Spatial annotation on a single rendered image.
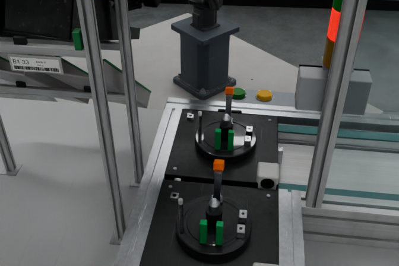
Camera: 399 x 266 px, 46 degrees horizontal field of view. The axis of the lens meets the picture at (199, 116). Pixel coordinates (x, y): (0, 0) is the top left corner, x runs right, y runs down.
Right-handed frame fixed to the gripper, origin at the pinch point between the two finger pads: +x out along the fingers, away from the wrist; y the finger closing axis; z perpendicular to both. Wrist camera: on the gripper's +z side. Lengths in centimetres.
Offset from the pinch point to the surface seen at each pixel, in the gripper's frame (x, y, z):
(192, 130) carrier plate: 6.6, 16.9, -29.6
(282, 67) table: -44, 23, -56
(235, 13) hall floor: -229, -75, -190
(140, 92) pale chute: 5.5, 4.8, -20.4
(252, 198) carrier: 21, 37, -27
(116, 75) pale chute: 12.5, 6.6, -7.6
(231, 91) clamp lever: -1.3, 24.7, -22.2
